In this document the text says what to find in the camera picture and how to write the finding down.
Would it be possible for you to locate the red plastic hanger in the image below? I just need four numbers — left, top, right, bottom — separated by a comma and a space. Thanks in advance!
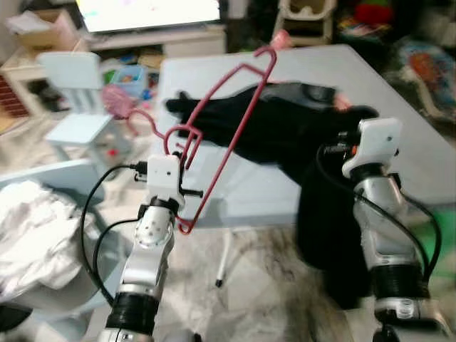
127, 46, 279, 236

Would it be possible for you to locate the black garment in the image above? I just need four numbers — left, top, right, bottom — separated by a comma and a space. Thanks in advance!
165, 81, 380, 311

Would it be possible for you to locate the pink toy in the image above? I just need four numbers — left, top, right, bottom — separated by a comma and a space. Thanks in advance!
103, 84, 138, 120

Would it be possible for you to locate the blue picture box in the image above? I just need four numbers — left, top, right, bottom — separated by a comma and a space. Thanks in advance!
105, 63, 149, 98

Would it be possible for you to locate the white television stand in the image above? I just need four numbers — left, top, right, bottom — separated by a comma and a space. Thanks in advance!
84, 25, 230, 59

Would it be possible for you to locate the colourful play mat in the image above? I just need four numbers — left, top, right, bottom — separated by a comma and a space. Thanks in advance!
396, 37, 456, 109

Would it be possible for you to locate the small pink object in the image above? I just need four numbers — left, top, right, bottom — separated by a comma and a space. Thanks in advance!
274, 29, 294, 50

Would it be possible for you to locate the light grey laundry basket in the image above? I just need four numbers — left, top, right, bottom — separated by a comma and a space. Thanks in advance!
0, 160, 118, 342

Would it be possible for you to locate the beige child seat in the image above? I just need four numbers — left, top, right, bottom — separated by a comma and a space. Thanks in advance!
276, 0, 337, 45

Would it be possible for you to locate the red toy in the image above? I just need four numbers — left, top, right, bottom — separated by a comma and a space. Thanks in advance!
352, 0, 391, 26

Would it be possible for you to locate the light blue child chair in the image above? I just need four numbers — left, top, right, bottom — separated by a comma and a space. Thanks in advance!
38, 51, 134, 163

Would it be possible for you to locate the bright television screen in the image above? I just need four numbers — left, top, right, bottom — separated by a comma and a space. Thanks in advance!
74, 0, 223, 33

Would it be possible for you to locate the white cloth pile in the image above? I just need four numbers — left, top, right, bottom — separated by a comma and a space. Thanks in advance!
0, 180, 91, 301

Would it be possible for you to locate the cardboard box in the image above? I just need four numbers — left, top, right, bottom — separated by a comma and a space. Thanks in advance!
6, 9, 81, 52

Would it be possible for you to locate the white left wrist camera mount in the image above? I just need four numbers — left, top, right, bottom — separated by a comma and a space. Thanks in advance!
145, 155, 185, 205

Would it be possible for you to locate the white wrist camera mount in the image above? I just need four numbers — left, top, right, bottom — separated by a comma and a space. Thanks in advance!
145, 155, 185, 205
342, 118, 402, 180

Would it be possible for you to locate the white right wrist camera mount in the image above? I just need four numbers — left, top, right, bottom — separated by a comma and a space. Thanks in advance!
342, 118, 402, 180

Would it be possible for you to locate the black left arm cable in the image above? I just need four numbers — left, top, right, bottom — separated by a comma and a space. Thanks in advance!
79, 164, 149, 306
91, 217, 142, 289

